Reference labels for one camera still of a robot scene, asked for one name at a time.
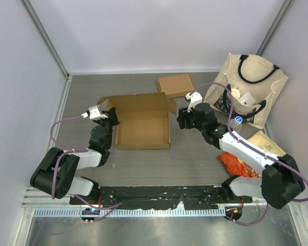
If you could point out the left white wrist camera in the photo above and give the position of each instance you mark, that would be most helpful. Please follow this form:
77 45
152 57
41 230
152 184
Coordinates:
94 113

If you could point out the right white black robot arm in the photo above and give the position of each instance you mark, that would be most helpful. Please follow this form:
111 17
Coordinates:
279 181

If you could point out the white slotted cable duct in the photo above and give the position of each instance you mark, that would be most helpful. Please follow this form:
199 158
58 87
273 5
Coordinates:
90 212

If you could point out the left aluminium frame post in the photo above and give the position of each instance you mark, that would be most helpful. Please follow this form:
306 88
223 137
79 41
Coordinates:
44 36

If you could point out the aluminium frame post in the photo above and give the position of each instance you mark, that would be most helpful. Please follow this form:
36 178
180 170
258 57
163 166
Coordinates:
277 21
44 36

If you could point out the white box in bag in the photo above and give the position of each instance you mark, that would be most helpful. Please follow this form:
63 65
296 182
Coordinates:
247 99

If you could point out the beige canvas tote bag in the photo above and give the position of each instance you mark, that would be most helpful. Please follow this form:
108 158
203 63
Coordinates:
247 73

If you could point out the brown cardboard box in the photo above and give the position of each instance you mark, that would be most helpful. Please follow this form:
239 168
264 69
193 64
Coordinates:
144 120
177 85

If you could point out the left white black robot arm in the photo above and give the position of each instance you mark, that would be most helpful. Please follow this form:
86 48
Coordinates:
55 175

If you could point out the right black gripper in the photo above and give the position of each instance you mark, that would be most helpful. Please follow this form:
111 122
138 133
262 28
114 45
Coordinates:
183 114

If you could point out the clear plastic water bottle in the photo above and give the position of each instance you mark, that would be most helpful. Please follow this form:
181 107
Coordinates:
236 124

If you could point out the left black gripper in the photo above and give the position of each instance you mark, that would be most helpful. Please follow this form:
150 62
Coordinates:
112 117

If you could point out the round beige lid in bag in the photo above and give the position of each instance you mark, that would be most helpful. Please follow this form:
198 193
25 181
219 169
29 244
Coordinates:
235 93

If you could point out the orange chips snack bag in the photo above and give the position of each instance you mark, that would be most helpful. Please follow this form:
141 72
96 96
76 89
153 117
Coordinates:
241 160

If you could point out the right aluminium frame post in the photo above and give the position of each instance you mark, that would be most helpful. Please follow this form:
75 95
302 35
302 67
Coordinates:
277 21

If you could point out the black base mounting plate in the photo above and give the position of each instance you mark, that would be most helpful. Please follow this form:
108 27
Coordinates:
163 197

